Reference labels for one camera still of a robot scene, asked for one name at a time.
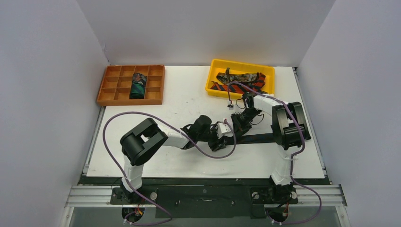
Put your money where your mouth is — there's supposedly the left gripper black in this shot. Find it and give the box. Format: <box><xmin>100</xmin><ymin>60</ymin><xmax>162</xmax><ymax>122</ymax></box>
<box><xmin>197</xmin><ymin>122</ymin><xmax>226</xmax><ymax>150</ymax></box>

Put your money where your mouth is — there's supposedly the navy striped tie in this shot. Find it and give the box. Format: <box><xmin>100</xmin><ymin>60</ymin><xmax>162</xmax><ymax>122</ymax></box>
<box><xmin>218</xmin><ymin>133</ymin><xmax>276</xmax><ymax>145</ymax></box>

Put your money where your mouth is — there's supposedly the yellow plastic tray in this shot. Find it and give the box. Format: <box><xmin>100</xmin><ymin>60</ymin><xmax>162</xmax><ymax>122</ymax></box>
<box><xmin>205</xmin><ymin>59</ymin><xmax>275</xmax><ymax>101</ymax></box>

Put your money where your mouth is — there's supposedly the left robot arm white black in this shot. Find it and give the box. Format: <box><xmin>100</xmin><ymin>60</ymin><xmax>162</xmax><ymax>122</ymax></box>
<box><xmin>120</xmin><ymin>115</ymin><xmax>232</xmax><ymax>203</ymax></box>

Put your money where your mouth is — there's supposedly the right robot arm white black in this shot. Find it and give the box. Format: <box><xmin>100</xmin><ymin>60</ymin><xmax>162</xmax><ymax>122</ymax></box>
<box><xmin>228</xmin><ymin>92</ymin><xmax>311</xmax><ymax>203</ymax></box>

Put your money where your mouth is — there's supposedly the orange black striped tie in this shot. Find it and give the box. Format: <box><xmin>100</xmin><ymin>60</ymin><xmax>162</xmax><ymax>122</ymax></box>
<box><xmin>210</xmin><ymin>73</ymin><xmax>266</xmax><ymax>94</ymax></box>

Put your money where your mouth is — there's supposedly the rolled green patterned tie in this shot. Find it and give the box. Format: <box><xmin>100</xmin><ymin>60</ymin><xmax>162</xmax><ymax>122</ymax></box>
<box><xmin>129</xmin><ymin>72</ymin><xmax>147</xmax><ymax>99</ymax></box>

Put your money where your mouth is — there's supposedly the orange wooden divider tray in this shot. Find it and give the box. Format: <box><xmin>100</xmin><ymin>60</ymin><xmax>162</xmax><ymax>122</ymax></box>
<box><xmin>97</xmin><ymin>65</ymin><xmax>165</xmax><ymax>106</ymax></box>

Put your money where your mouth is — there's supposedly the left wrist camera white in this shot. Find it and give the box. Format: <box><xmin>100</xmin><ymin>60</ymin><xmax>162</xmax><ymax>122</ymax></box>
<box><xmin>217</xmin><ymin>122</ymin><xmax>233</xmax><ymax>139</ymax></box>

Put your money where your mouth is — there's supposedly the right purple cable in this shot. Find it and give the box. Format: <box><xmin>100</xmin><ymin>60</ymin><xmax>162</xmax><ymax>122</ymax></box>
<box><xmin>227</xmin><ymin>81</ymin><xmax>323</xmax><ymax>226</ymax></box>

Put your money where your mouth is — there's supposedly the purple cable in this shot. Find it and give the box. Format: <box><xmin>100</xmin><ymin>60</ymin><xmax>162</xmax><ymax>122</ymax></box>
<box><xmin>102</xmin><ymin>112</ymin><xmax>237</xmax><ymax>227</ymax></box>
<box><xmin>227</xmin><ymin>81</ymin><xmax>323</xmax><ymax>226</ymax></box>

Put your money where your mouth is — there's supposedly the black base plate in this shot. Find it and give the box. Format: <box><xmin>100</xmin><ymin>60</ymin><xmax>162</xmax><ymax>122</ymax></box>
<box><xmin>78</xmin><ymin>176</ymin><xmax>331</xmax><ymax>219</ymax></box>

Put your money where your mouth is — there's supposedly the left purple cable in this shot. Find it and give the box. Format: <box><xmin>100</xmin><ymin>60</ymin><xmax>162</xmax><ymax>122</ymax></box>
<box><xmin>102</xmin><ymin>112</ymin><xmax>237</xmax><ymax>227</ymax></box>

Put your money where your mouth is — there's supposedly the aluminium frame rail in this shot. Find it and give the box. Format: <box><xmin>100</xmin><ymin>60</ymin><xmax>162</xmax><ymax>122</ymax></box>
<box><xmin>65</xmin><ymin>185</ymin><xmax>347</xmax><ymax>208</ymax></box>

